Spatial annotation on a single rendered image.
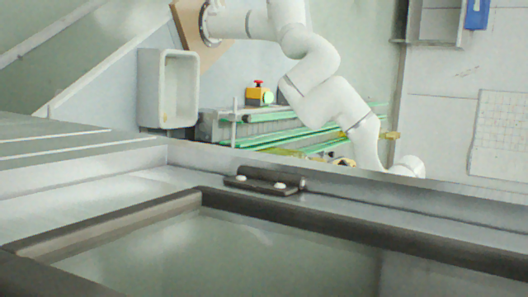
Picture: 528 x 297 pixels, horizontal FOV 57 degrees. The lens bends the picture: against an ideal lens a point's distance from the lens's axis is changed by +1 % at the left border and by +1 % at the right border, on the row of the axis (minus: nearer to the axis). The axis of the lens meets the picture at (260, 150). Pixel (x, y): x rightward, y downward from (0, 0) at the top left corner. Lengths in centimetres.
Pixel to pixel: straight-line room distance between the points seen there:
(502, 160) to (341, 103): 619
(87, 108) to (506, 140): 642
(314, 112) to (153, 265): 93
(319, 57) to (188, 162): 82
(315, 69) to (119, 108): 54
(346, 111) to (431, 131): 622
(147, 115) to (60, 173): 103
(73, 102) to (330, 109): 63
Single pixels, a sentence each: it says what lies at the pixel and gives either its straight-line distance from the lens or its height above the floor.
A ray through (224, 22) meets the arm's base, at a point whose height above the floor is 85.
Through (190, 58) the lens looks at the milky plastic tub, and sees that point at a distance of 149.
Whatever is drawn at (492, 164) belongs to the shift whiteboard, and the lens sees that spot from 729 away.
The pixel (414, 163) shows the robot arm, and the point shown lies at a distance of 120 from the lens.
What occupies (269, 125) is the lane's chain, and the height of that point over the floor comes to 88.
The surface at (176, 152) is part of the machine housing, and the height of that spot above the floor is 144.
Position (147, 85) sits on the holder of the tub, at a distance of 140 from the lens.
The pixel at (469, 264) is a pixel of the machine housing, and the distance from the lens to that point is 29.
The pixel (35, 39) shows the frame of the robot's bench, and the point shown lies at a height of 20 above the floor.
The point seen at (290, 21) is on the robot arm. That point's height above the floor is 113.
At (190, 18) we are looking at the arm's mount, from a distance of 157.
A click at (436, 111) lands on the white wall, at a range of 731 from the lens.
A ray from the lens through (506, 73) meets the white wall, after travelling 722.
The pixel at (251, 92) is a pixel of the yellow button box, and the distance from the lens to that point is 189.
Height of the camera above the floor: 173
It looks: 28 degrees down
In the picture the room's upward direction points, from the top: 99 degrees clockwise
